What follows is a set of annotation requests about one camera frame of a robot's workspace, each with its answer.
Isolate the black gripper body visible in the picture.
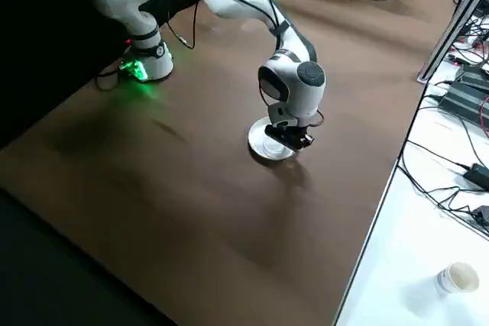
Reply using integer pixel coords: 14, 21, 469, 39
265, 123, 316, 150

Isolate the clear glass petri dish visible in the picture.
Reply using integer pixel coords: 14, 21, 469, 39
262, 141, 286, 157

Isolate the white round plate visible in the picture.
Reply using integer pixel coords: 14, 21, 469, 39
247, 117, 301, 160

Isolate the black power brick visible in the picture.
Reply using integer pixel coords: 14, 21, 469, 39
437, 80, 489, 129
453, 67, 489, 95

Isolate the black power adapter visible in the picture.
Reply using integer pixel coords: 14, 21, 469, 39
463, 162, 489, 192

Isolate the small black adapter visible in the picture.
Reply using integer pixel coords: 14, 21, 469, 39
471, 205, 489, 228

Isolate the white paper cup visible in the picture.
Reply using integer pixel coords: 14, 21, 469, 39
435, 261, 481, 299

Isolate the aluminium frame post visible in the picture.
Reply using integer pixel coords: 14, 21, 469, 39
417, 0, 489, 83

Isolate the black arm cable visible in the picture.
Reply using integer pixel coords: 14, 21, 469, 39
162, 0, 293, 51

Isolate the black desk cable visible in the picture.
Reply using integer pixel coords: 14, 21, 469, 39
397, 92, 489, 235

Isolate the red cable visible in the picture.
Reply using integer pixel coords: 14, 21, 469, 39
478, 95, 489, 129

